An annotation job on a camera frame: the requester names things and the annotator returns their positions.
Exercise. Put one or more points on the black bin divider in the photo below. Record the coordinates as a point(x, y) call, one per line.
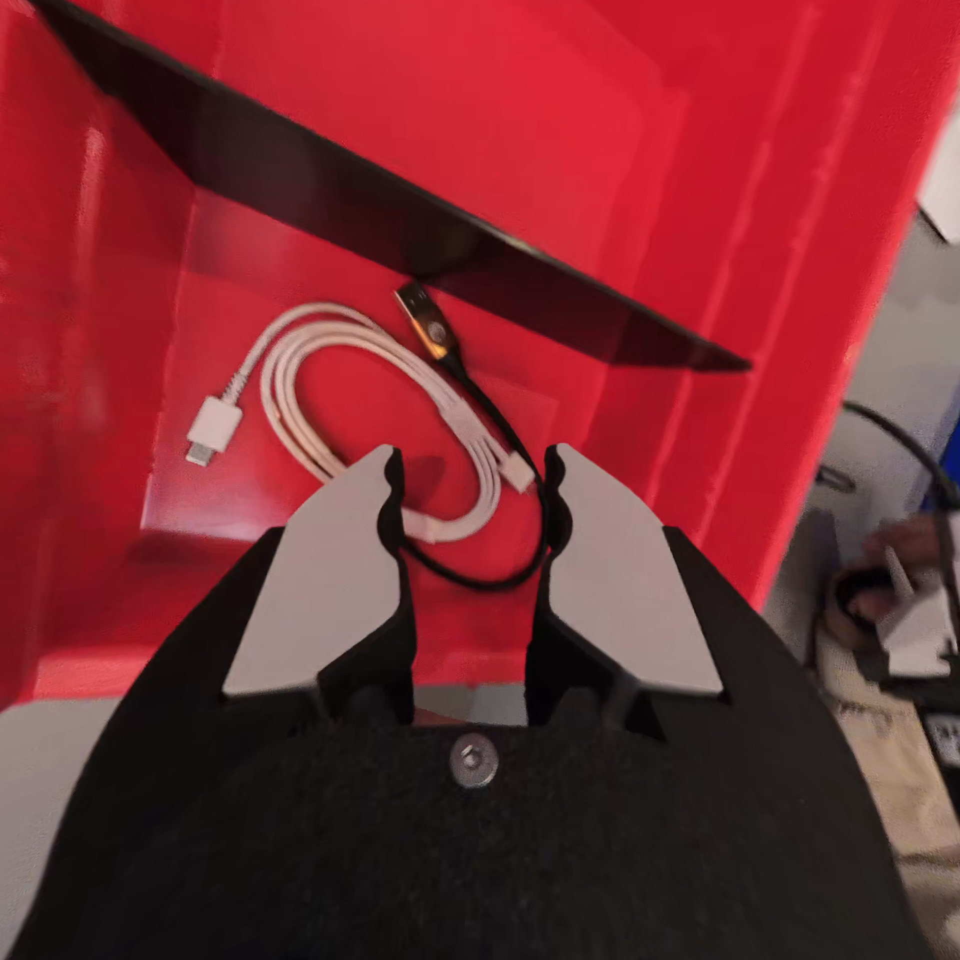
point(300, 180)

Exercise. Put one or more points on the grey desk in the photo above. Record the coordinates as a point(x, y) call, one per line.
point(870, 337)

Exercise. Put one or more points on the grey USB hub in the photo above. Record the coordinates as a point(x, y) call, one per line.
point(886, 421)

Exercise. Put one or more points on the red plastic bin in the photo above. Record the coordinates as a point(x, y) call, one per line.
point(525, 112)

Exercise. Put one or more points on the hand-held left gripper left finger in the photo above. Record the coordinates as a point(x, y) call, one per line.
point(322, 600)

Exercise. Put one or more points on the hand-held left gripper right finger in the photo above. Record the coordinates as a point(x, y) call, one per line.
point(630, 607)

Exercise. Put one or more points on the person's right hand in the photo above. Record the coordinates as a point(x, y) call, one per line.
point(915, 544)

